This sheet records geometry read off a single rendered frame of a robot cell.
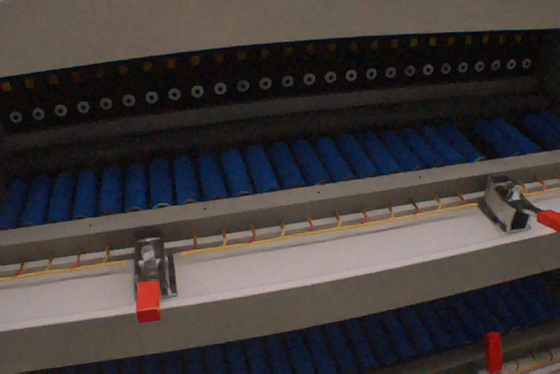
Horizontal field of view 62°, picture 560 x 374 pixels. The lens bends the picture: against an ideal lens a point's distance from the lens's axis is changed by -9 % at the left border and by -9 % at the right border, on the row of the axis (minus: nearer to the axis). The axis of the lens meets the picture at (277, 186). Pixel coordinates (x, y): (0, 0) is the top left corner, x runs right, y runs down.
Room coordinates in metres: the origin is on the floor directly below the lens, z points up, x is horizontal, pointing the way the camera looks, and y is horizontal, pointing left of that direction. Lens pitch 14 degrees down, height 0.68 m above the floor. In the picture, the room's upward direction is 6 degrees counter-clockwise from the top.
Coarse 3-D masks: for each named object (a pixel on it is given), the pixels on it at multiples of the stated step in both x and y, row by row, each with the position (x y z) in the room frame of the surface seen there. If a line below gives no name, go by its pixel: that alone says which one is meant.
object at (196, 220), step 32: (512, 160) 0.39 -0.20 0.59; (544, 160) 0.39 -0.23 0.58; (288, 192) 0.36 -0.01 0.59; (320, 192) 0.36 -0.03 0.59; (352, 192) 0.36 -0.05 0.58; (384, 192) 0.36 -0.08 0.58; (416, 192) 0.37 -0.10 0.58; (448, 192) 0.37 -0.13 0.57; (544, 192) 0.38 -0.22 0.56; (64, 224) 0.33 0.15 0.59; (96, 224) 0.33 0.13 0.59; (128, 224) 0.33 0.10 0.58; (160, 224) 0.33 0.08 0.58; (192, 224) 0.34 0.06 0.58; (224, 224) 0.34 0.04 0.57; (256, 224) 0.35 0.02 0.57; (0, 256) 0.31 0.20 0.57; (32, 256) 0.32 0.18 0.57; (64, 256) 0.32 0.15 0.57
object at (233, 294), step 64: (64, 128) 0.43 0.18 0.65; (128, 128) 0.45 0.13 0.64; (0, 192) 0.41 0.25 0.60; (192, 256) 0.33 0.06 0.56; (256, 256) 0.33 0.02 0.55; (320, 256) 0.33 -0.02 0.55; (384, 256) 0.32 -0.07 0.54; (448, 256) 0.32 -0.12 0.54; (512, 256) 0.34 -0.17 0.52; (0, 320) 0.27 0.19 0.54; (64, 320) 0.27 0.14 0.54; (128, 320) 0.28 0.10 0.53; (192, 320) 0.29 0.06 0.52; (256, 320) 0.31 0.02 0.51; (320, 320) 0.32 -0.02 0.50
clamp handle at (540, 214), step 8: (512, 192) 0.34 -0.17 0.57; (520, 192) 0.34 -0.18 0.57; (512, 200) 0.35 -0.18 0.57; (520, 200) 0.34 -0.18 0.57; (520, 208) 0.33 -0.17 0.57; (528, 208) 0.32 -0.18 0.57; (536, 208) 0.32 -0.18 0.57; (536, 216) 0.31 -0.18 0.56; (544, 216) 0.30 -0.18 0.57; (552, 216) 0.30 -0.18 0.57; (544, 224) 0.30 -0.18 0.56; (552, 224) 0.30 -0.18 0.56
